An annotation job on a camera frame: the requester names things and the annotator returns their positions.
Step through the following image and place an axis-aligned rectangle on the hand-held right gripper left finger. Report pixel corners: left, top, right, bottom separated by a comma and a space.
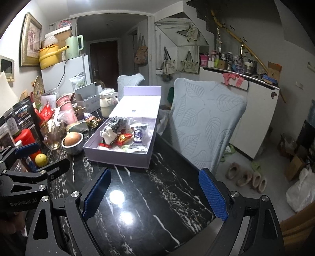
25, 167, 112, 256

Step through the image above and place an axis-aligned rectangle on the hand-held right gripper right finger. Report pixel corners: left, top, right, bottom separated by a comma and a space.
197, 168, 287, 256

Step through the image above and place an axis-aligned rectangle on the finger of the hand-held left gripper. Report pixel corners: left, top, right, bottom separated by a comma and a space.
0, 158, 70, 187
0, 142, 40, 168

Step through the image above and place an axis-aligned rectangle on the white plush toy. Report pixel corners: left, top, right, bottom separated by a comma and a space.
100, 128, 116, 146

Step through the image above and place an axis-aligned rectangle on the silver cookie snack packet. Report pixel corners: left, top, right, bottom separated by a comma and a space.
129, 143, 148, 153

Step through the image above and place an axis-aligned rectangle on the small red gold snack packet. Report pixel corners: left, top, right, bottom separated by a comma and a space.
115, 133, 133, 146

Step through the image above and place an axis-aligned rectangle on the silver purple snack packet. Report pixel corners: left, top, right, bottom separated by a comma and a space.
133, 125, 148, 144

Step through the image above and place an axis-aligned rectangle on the white plush toy checkered dress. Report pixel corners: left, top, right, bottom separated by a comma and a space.
105, 116, 128, 134

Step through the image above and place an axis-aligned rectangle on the clear bag with yellowish item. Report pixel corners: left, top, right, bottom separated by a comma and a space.
127, 118, 148, 131

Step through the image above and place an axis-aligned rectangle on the lavender gift box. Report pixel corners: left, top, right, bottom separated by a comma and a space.
82, 86, 162, 170

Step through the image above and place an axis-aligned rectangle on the red bottle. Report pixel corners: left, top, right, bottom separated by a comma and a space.
13, 128, 37, 160

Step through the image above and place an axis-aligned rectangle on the yellow lemon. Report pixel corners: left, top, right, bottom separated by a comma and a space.
35, 153, 48, 166

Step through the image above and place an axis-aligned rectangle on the steel bowl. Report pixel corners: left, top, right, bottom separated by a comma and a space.
61, 134, 84, 155

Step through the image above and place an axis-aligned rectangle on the glass cup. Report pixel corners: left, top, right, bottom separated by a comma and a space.
41, 122, 65, 150

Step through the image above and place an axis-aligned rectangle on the black printed carton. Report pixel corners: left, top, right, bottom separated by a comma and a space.
4, 97, 41, 138

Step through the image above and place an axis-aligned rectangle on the brown round bun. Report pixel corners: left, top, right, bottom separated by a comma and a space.
63, 132, 81, 146

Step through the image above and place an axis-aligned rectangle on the red snack bag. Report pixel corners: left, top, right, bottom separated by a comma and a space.
39, 103, 55, 121

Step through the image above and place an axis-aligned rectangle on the grey green pouch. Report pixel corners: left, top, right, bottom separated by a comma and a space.
69, 121, 88, 133

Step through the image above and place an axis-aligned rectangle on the pink cup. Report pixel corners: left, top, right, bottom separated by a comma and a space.
56, 96, 78, 125

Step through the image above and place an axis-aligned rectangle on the round woven tray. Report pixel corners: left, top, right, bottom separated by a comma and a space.
33, 76, 45, 99

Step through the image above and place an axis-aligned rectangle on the light blue leaf-pattern chair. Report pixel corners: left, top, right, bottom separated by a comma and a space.
169, 77, 248, 176

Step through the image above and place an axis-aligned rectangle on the white cardboard box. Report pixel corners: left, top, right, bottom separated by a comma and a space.
75, 82, 101, 112

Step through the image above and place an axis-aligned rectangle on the cream kettle jar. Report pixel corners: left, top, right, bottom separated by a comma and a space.
99, 88, 119, 119

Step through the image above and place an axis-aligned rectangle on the brown cardboard box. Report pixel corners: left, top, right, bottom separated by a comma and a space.
285, 155, 306, 182

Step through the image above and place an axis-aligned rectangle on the white cabinet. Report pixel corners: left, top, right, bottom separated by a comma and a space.
199, 66, 280, 160

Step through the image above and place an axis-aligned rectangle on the white plastic bag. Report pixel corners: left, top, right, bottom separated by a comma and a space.
286, 167, 315, 213

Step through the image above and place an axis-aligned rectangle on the white fridge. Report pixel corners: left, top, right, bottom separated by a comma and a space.
41, 55, 91, 95

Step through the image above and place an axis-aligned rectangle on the yellow pot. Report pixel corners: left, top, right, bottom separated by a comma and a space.
39, 44, 67, 70

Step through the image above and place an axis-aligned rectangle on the framed picture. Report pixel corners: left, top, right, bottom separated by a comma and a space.
19, 12, 43, 67

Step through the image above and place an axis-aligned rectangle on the pale green electric kettle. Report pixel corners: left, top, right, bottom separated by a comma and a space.
65, 35, 84, 60

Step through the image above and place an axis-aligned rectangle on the black screen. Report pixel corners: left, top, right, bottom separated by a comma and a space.
296, 120, 315, 148

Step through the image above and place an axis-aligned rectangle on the pink cloth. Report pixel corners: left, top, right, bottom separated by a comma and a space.
222, 73, 243, 87

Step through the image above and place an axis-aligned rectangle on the dark wooden door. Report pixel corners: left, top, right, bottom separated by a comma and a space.
89, 41, 119, 83

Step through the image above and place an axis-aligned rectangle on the beige printed tote bag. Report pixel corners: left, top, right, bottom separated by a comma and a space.
161, 47, 177, 74
181, 50, 199, 74

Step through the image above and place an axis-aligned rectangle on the row of jars and bottles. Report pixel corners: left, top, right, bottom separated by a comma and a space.
200, 27, 258, 75

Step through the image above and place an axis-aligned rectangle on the open cardboard box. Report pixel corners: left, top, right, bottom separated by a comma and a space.
267, 61, 282, 83

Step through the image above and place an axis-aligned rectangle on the brown tote bag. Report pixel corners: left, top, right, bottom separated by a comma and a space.
134, 36, 149, 66

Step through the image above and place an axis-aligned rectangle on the yellow stair handrail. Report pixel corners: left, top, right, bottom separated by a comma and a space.
210, 10, 267, 72

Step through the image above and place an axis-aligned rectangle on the white wall panel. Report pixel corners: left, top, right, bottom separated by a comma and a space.
0, 55, 15, 82

